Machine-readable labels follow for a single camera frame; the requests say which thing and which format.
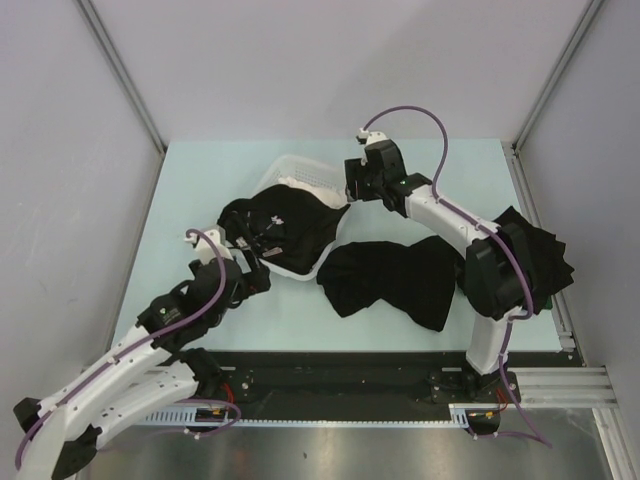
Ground white plastic laundry basket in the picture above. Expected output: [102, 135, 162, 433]
[248, 155, 349, 281]

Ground black t shirt blue logo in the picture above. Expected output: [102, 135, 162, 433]
[316, 236, 462, 332]

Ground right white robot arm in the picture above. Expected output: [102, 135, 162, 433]
[345, 132, 536, 401]

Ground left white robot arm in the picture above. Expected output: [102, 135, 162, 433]
[13, 253, 271, 479]

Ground black shirts in basket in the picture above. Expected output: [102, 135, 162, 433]
[217, 184, 349, 275]

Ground folded black shirt stack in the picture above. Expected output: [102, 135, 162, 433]
[495, 206, 575, 315]

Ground white cloth in basket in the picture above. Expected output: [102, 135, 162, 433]
[277, 176, 348, 209]

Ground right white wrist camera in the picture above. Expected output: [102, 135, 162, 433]
[356, 128, 388, 148]

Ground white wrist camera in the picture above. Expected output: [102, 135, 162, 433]
[356, 128, 388, 148]
[184, 226, 234, 264]

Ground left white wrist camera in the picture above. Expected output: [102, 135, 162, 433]
[184, 226, 234, 264]

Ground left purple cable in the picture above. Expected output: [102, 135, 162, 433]
[14, 228, 244, 474]

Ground purple cable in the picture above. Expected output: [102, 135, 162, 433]
[360, 103, 554, 449]
[14, 228, 244, 474]

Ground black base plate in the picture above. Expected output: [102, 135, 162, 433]
[214, 352, 521, 420]

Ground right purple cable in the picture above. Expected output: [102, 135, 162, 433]
[360, 103, 554, 449]

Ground slotted cable duct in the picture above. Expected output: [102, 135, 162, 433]
[136, 404, 499, 434]

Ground right aluminium frame post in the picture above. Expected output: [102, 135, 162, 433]
[511, 0, 608, 154]

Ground aluminium frame post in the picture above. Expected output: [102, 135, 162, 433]
[73, 0, 168, 157]
[511, 0, 608, 154]

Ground aluminium rail right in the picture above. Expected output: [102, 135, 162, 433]
[504, 144, 636, 479]

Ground left aluminium frame post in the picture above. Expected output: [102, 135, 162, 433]
[73, 0, 168, 157]

